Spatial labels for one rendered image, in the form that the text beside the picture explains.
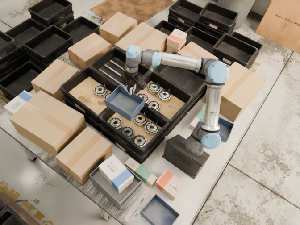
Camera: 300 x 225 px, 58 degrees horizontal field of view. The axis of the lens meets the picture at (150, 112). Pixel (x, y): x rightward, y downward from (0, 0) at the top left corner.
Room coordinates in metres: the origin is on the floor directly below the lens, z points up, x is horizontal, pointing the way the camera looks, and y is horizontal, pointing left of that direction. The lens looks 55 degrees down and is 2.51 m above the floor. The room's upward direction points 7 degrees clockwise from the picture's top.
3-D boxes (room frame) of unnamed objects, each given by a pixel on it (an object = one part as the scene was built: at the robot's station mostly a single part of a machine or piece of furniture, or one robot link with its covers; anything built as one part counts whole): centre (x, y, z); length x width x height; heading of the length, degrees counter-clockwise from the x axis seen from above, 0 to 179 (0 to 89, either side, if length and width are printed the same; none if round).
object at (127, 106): (1.02, 0.17, 1.10); 0.20 x 0.15 x 0.07; 62
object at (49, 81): (1.38, 0.78, 0.78); 0.30 x 0.22 x 0.16; 156
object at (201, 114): (1.24, -0.40, 0.73); 0.24 x 0.06 x 0.06; 149
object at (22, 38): (2.24, 1.45, 0.31); 0.40 x 0.30 x 0.34; 151
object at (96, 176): (0.62, 0.16, 0.82); 0.27 x 0.20 x 0.05; 55
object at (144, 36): (1.87, 0.15, 0.80); 0.40 x 0.30 x 0.20; 151
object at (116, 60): (1.49, 0.28, 0.87); 0.40 x 0.30 x 0.11; 58
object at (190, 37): (2.49, -0.46, 0.31); 0.40 x 0.30 x 0.34; 61
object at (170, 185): (0.66, -0.20, 0.74); 0.16 x 0.12 x 0.07; 57
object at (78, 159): (0.78, 0.40, 0.78); 0.30 x 0.22 x 0.16; 149
